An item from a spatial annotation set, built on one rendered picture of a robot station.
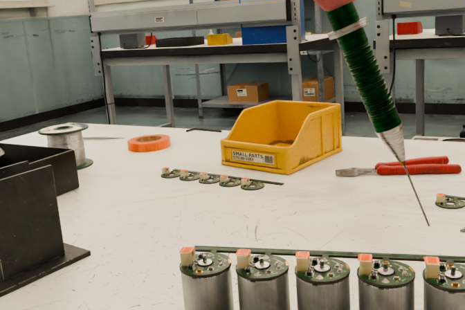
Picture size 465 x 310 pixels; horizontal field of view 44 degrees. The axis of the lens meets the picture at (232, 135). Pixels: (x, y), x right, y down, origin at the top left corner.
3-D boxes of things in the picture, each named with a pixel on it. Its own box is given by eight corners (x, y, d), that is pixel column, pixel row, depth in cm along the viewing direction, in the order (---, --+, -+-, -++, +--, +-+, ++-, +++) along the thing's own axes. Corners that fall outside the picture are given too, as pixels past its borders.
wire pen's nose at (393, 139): (388, 161, 24) (374, 128, 23) (414, 151, 23) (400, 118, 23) (389, 169, 23) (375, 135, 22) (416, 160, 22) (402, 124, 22)
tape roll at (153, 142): (129, 144, 84) (129, 136, 83) (170, 140, 84) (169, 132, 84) (126, 153, 78) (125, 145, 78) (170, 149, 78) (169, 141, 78)
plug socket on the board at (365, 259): (377, 275, 25) (377, 261, 25) (357, 275, 25) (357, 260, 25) (378, 268, 26) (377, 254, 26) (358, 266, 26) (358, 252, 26)
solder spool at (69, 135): (88, 169, 71) (84, 129, 70) (38, 174, 70) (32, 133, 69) (96, 158, 77) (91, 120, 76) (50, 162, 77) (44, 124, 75)
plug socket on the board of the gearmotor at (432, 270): (445, 279, 24) (445, 264, 24) (424, 278, 24) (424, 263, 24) (443, 270, 25) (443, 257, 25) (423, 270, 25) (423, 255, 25)
